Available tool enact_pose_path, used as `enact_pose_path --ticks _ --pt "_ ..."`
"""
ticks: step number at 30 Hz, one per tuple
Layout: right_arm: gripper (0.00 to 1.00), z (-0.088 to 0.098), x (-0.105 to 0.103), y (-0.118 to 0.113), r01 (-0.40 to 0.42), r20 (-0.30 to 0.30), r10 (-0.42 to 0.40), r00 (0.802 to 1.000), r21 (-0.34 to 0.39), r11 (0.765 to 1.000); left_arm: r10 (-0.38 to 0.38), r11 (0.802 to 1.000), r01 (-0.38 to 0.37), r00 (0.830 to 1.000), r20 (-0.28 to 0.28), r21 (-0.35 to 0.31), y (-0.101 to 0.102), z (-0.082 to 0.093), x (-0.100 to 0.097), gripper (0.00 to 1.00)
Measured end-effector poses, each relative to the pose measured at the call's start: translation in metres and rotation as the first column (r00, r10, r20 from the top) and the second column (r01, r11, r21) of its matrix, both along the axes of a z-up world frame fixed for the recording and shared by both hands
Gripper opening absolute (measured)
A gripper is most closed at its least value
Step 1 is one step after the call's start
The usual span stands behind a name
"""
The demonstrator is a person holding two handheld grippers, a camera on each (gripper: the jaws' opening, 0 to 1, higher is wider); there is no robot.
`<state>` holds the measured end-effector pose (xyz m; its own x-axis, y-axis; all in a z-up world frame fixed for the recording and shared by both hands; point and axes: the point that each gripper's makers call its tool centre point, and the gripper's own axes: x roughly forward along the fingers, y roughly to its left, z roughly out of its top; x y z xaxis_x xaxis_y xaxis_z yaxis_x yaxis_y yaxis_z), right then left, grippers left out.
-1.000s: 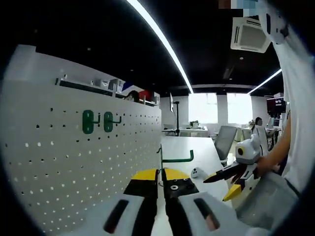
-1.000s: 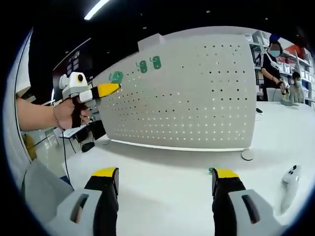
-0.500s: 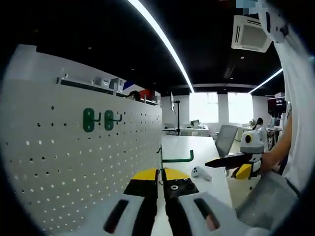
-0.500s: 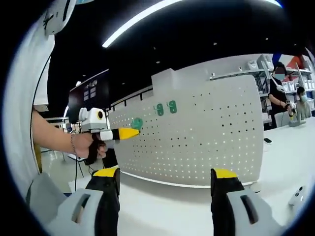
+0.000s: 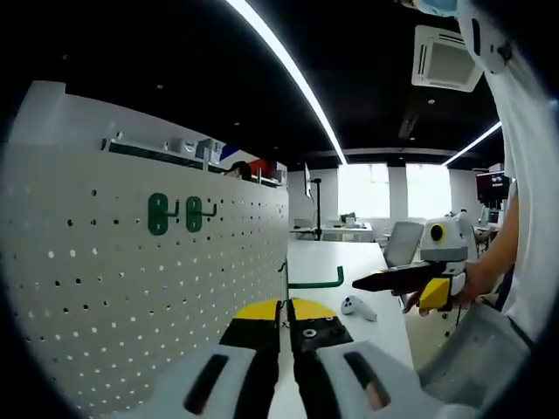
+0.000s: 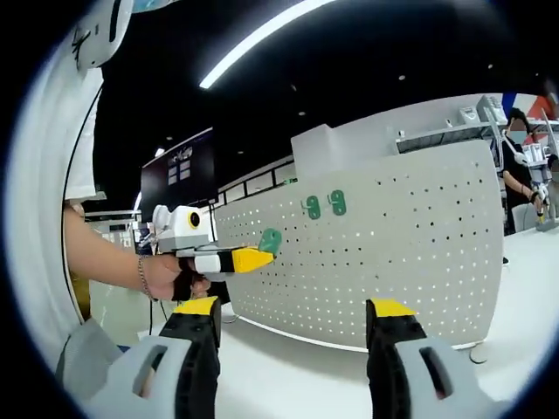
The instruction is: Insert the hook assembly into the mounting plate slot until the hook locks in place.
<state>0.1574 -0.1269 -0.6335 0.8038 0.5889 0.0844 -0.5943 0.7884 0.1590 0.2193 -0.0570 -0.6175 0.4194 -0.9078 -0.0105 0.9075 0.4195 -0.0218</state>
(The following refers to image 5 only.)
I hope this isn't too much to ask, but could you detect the grey mesh office chair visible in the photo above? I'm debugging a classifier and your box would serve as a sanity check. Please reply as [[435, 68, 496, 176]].
[[417, 300, 536, 402]]

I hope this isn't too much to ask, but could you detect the green hook assembly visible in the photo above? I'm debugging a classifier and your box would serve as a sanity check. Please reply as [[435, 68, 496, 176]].
[[185, 196, 218, 233], [278, 259, 345, 326], [147, 193, 181, 236]]

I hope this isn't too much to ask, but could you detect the white office chair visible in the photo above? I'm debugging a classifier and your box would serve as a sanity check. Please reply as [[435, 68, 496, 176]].
[[383, 221, 425, 267]]

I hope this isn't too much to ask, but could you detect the black tripod stand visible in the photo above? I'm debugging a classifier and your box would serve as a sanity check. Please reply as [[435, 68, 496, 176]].
[[312, 177, 327, 241]]

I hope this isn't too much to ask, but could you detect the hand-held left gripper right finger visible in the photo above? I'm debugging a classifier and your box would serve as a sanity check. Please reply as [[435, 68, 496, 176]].
[[286, 296, 438, 419]]

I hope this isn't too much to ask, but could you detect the person's right hand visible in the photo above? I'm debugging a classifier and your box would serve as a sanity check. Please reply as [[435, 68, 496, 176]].
[[401, 260, 487, 316]]

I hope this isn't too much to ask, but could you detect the metal storage shelf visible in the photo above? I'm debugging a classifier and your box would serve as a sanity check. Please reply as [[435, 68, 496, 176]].
[[100, 130, 232, 171]]

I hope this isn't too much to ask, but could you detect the blue face mask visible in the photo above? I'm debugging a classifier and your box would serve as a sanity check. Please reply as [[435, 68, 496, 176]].
[[417, 0, 459, 17]]

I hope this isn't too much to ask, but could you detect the white handheld controller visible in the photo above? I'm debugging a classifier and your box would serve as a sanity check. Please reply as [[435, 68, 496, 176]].
[[339, 295, 377, 323]]

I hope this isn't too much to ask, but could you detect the flat monitor panel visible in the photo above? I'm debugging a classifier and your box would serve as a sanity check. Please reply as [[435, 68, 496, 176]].
[[303, 163, 315, 204]]

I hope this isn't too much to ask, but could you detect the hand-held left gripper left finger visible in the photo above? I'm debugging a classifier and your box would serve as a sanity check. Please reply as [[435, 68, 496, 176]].
[[146, 298, 283, 419]]

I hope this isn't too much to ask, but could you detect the ceiling air conditioner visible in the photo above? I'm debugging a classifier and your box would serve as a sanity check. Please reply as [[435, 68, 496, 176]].
[[411, 24, 485, 93]]

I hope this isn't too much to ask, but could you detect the white chest-worn device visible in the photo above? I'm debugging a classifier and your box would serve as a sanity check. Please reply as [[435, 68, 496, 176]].
[[453, 0, 519, 75]]

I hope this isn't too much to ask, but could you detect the white perforated mounting plate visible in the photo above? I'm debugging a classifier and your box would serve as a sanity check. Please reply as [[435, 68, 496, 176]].
[[0, 141, 292, 416]]

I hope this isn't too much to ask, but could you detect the ceiling light strip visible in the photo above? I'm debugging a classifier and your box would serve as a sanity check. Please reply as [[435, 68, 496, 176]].
[[443, 120, 503, 167], [224, 0, 349, 166]]

